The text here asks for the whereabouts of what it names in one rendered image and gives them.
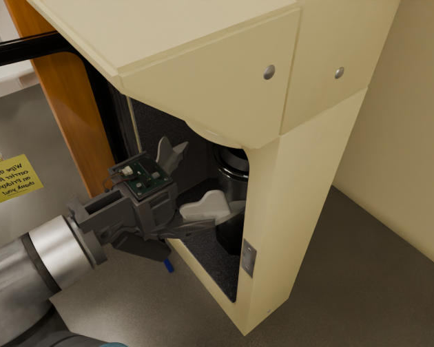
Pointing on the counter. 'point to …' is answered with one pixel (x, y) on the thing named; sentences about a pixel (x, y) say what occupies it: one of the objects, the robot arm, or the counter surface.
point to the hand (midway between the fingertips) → (217, 173)
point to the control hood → (190, 56)
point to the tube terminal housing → (302, 149)
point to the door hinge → (120, 100)
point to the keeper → (248, 258)
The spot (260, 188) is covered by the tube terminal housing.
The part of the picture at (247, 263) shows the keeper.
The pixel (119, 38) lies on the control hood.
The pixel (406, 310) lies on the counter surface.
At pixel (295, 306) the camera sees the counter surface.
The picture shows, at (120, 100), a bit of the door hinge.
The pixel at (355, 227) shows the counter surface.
